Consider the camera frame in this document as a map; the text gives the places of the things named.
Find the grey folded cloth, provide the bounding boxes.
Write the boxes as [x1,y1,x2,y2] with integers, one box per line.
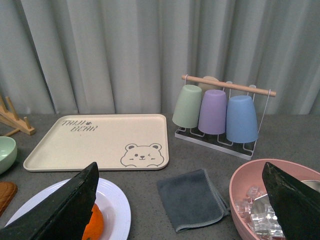
[156,169,230,233]

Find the metal scoop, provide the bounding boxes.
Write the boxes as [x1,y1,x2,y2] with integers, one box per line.
[250,180,320,214]

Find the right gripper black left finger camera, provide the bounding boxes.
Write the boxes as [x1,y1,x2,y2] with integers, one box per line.
[0,162,99,240]

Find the pink bowl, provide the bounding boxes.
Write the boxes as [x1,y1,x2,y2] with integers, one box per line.
[229,158,320,240]

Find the light green bowl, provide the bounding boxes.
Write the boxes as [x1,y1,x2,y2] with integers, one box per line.
[0,136,18,174]

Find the clear ice cubes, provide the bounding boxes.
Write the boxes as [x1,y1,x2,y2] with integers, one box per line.
[235,185,286,240]

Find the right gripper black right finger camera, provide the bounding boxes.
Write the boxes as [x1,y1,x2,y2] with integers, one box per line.
[262,162,320,240]

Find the blue cup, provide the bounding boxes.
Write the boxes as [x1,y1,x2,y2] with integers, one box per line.
[226,95,258,144]

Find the wooden dish rack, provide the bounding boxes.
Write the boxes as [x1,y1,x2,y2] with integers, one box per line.
[0,96,36,137]

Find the orange mandarin fruit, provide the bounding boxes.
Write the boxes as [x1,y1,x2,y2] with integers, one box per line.
[82,203,104,240]

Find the grey curtain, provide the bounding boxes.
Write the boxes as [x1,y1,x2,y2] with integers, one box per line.
[0,0,320,115]

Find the white ridged plate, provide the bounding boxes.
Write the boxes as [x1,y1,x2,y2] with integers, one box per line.
[7,178,131,240]

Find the light green cup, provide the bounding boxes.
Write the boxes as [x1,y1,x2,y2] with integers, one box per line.
[172,84,202,129]

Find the beige cup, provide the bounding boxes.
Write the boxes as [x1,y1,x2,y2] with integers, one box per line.
[197,75,220,94]

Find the beige bear tray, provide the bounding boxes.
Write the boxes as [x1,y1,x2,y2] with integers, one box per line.
[23,114,169,172]

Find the white wire cup rack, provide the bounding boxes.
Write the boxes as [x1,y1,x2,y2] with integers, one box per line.
[175,74,276,161]

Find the wooden cutting board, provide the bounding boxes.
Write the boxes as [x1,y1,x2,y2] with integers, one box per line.
[0,181,18,216]

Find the purple cup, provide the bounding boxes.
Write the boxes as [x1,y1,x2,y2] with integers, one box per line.
[198,89,227,135]

